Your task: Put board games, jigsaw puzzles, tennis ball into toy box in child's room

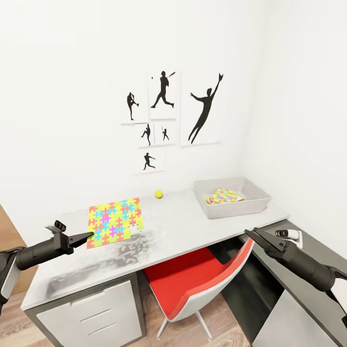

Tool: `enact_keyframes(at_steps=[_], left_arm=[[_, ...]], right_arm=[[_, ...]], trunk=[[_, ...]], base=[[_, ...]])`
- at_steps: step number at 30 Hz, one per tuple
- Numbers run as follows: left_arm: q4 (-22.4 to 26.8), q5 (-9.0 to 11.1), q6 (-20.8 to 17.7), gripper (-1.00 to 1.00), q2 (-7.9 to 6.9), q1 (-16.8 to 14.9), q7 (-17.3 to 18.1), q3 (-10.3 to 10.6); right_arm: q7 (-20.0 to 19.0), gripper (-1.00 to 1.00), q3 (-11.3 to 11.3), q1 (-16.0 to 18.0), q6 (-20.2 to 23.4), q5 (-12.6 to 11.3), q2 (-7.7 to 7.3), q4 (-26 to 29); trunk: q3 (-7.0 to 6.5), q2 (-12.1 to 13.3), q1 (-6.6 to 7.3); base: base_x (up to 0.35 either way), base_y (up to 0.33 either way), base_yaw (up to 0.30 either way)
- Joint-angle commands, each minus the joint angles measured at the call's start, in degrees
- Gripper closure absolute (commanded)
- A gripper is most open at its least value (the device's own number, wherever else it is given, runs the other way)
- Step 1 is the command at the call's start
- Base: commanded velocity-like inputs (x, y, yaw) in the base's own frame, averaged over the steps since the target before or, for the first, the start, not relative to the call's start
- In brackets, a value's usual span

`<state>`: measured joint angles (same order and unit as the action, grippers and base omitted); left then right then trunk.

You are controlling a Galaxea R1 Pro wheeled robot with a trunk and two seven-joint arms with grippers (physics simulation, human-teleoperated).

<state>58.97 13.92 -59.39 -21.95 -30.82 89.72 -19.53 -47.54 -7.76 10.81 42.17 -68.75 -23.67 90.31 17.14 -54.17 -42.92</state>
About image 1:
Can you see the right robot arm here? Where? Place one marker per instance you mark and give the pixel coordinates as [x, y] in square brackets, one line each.
[285, 249]

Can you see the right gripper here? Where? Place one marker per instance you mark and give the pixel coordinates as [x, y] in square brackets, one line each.
[284, 252]

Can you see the jigsaw puzzle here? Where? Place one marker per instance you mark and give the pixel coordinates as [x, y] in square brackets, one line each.
[110, 222]
[224, 196]

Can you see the tennis ball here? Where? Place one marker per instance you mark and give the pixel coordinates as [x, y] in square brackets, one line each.
[158, 194]

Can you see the board game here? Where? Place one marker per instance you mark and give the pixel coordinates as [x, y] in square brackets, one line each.
[209, 201]

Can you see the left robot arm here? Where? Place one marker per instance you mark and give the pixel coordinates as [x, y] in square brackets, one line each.
[15, 260]

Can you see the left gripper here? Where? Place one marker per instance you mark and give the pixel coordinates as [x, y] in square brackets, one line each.
[59, 245]

